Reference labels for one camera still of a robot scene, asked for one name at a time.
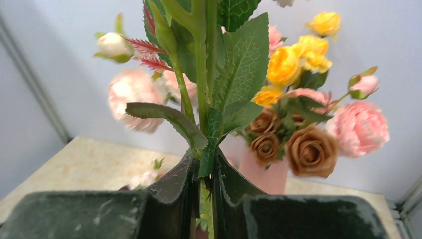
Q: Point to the pink ceramic vase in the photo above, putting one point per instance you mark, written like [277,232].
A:
[272,180]

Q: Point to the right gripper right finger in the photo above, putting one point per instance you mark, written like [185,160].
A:
[229,188]

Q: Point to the red paper flower bouquet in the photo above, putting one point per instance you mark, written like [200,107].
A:
[147,178]

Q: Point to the artificial roses in vase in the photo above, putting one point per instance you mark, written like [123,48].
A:
[302,129]

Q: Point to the peach pink rose stem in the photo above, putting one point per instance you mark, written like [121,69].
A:
[209,59]

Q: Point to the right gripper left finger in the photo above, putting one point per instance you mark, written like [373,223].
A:
[172,206]

